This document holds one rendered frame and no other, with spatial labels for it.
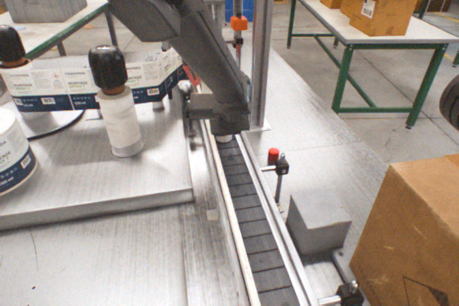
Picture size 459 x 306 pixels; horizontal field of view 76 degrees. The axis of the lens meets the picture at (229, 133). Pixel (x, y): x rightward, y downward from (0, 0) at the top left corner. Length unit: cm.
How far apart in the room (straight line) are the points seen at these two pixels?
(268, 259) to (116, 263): 32
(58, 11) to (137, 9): 252
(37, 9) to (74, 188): 215
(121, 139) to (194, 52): 51
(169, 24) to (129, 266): 54
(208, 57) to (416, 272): 41
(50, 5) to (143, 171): 213
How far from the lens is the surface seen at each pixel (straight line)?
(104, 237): 77
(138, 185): 79
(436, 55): 269
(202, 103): 64
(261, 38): 91
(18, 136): 89
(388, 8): 241
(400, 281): 56
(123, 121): 82
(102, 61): 76
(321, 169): 91
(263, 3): 89
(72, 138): 103
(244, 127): 76
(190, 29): 34
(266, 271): 62
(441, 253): 47
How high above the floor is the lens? 141
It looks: 35 degrees down
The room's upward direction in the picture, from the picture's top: straight up
